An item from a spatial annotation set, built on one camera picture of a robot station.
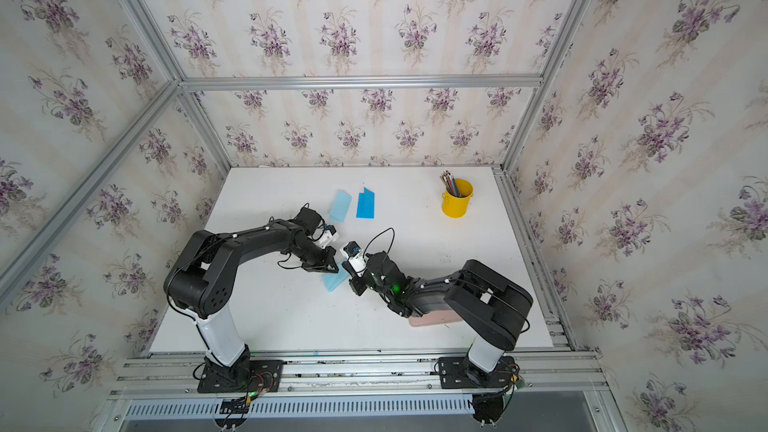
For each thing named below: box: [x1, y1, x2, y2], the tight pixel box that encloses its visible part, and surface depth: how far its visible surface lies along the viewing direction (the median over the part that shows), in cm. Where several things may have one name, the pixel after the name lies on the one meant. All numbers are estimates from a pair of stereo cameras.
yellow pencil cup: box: [441, 178, 474, 219], surface depth 104 cm
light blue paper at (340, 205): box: [329, 189, 352, 223], surface depth 110 cm
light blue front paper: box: [323, 260, 350, 293], surface depth 91 cm
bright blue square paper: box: [356, 187, 375, 220], surface depth 109 cm
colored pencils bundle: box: [439, 170, 461, 197], surface depth 98 cm
